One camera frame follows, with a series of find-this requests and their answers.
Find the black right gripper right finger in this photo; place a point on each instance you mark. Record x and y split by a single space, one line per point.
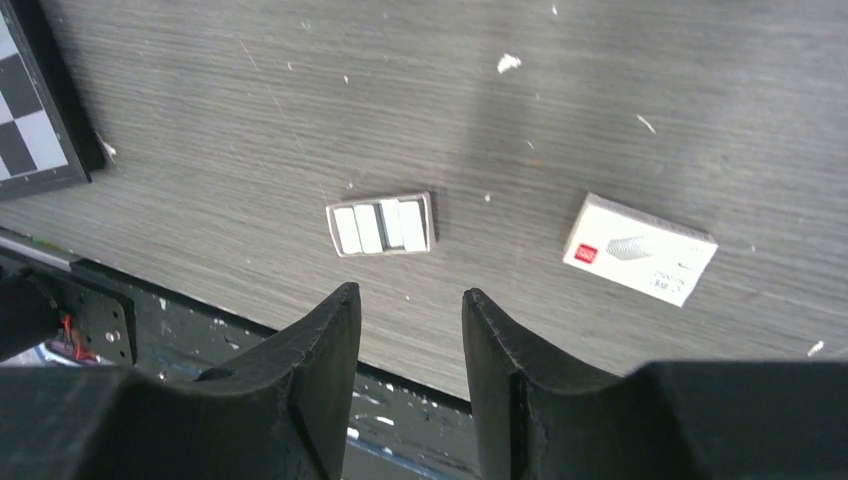
541 413

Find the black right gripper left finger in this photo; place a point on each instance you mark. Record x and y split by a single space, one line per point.
279 410

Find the white staple box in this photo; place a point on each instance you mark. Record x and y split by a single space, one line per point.
646 253

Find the staple tray with staples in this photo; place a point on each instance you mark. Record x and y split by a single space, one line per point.
380 226

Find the black white checkerboard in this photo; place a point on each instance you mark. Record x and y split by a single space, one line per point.
47 139

